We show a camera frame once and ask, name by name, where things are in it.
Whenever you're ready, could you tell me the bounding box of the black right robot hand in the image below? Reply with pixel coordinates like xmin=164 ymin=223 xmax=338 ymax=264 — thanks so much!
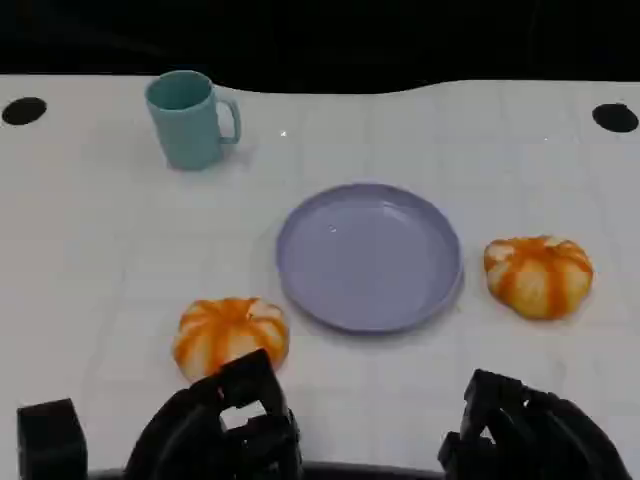
xmin=437 ymin=368 xmax=634 ymax=480

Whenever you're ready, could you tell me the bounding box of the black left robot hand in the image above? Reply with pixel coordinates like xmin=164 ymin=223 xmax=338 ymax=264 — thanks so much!
xmin=124 ymin=348 xmax=306 ymax=480

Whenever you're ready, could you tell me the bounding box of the orange and white bread roll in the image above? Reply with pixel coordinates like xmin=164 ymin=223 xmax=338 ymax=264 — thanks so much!
xmin=482 ymin=235 xmax=595 ymax=321
xmin=172 ymin=296 xmax=291 ymax=385

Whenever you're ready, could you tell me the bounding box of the lilac plate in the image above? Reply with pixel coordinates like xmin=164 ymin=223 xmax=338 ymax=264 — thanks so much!
xmin=275 ymin=182 xmax=465 ymax=335

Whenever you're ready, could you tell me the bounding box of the pale green mug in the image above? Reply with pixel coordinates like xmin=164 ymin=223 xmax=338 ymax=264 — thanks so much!
xmin=144 ymin=70 xmax=243 ymax=172

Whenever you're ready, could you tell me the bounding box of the black round table hole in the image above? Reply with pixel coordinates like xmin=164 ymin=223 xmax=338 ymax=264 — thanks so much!
xmin=591 ymin=103 xmax=640 ymax=134
xmin=1 ymin=97 xmax=49 ymax=127

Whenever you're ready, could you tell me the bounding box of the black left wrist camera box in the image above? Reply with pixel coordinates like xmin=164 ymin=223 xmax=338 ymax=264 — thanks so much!
xmin=16 ymin=398 xmax=89 ymax=480

